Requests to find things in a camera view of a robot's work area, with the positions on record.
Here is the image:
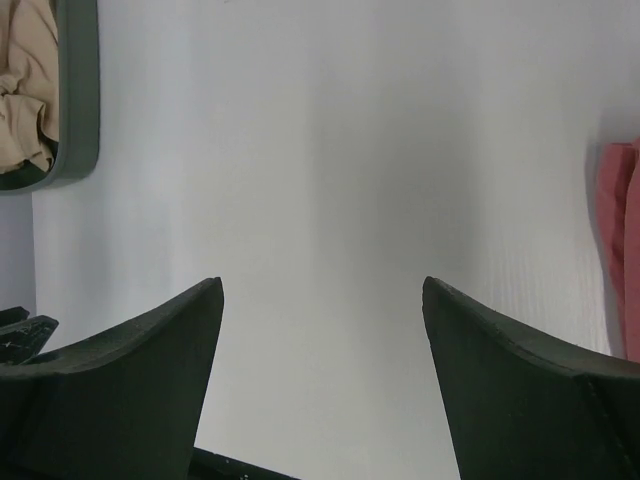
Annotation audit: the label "pink folded t shirt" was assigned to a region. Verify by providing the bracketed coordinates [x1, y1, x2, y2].
[595, 140, 639, 362]

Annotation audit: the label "beige t shirt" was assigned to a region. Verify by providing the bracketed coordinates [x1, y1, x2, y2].
[1, 0, 60, 174]

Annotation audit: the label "grey plastic tray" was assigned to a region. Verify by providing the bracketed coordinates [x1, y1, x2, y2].
[1, 1, 100, 195]

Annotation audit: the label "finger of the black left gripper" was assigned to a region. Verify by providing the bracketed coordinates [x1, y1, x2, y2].
[0, 306, 59, 365]

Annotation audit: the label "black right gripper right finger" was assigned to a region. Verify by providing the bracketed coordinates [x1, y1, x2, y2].
[422, 277, 639, 479]

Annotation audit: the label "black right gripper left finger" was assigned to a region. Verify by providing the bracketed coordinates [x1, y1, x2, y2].
[1, 278, 223, 479]

